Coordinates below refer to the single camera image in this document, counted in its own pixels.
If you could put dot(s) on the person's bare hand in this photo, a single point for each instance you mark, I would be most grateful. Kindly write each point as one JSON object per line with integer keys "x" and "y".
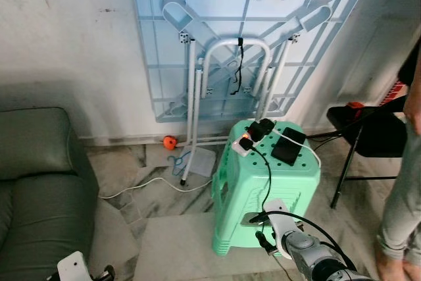
{"x": 414, "y": 116}

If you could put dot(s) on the small orange object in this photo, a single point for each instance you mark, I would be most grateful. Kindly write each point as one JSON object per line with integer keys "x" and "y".
{"x": 170, "y": 142}

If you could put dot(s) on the person in grey trousers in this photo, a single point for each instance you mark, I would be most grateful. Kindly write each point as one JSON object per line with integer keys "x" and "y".
{"x": 401, "y": 208}

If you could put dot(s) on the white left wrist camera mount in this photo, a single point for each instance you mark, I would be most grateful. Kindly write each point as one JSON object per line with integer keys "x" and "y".
{"x": 74, "y": 268}

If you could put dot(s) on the black plug adapter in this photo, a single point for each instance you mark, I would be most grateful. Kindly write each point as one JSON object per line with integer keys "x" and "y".
{"x": 253, "y": 133}
{"x": 266, "y": 126}

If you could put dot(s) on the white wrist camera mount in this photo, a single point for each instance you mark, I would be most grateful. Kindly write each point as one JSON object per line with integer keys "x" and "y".
{"x": 276, "y": 206}
{"x": 74, "y": 268}

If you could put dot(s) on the white tubular table leg frame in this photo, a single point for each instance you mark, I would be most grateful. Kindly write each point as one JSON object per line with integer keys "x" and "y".
{"x": 192, "y": 97}

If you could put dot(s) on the white power strip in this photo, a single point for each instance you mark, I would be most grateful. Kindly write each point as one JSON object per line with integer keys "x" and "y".
{"x": 242, "y": 144}

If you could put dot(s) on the red striped item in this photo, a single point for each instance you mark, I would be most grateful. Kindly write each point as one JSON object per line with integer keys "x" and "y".
{"x": 398, "y": 90}

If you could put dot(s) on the blue plastic clothes hanger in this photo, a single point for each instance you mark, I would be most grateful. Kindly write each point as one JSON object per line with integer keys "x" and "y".
{"x": 177, "y": 162}

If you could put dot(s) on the folded light blue plastic table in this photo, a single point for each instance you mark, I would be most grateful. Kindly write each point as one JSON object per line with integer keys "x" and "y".
{"x": 316, "y": 37}

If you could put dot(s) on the person's bare forearm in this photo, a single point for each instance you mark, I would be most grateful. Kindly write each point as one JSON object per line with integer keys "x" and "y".
{"x": 414, "y": 83}

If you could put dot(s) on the mint green plastic stool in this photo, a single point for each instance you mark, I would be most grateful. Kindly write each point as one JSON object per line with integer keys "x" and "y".
{"x": 296, "y": 189}

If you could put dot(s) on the pale blue flat plastic piece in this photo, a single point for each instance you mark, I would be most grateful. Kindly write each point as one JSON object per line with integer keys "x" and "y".
{"x": 202, "y": 162}

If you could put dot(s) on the small orange red item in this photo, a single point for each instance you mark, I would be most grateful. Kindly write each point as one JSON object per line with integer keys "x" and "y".
{"x": 355, "y": 104}

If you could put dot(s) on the dark green leather sofa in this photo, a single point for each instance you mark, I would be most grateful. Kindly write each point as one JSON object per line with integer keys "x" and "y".
{"x": 39, "y": 182}

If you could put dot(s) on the black folding chair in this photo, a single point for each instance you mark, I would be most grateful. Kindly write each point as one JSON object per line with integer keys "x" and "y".
{"x": 378, "y": 133}

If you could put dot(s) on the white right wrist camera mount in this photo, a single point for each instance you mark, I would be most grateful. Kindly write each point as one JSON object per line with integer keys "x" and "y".
{"x": 276, "y": 206}

